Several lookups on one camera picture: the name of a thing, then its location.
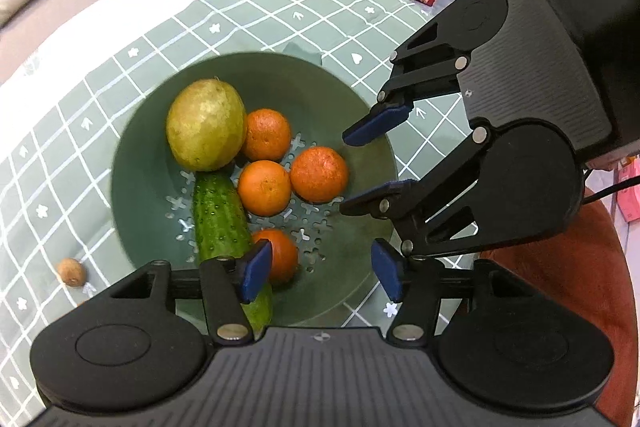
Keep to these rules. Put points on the green checked tablecloth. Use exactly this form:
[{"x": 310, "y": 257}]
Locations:
[{"x": 250, "y": 17}]

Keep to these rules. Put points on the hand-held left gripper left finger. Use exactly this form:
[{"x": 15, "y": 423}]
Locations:
[{"x": 257, "y": 269}]

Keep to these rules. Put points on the yellow-green pear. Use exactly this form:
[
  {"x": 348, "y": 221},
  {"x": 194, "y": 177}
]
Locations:
[{"x": 206, "y": 124}]

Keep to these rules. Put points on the green cucumber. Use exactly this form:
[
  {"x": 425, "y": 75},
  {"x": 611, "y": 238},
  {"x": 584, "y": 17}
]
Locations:
[{"x": 220, "y": 217}]

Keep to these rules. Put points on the orange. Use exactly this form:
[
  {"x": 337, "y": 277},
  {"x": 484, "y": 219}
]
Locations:
[
  {"x": 266, "y": 134},
  {"x": 285, "y": 252},
  {"x": 264, "y": 187},
  {"x": 319, "y": 173}
]

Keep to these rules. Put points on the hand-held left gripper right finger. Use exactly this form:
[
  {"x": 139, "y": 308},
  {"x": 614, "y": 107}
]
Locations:
[{"x": 387, "y": 269}]

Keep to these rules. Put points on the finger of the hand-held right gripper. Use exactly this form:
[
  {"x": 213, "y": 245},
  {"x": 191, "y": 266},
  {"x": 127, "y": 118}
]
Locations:
[
  {"x": 375, "y": 126},
  {"x": 382, "y": 202}
]

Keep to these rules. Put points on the pink box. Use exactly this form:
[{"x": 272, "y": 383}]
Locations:
[{"x": 631, "y": 197}]

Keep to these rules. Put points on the green colander bowl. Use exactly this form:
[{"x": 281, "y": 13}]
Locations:
[{"x": 150, "y": 167}]

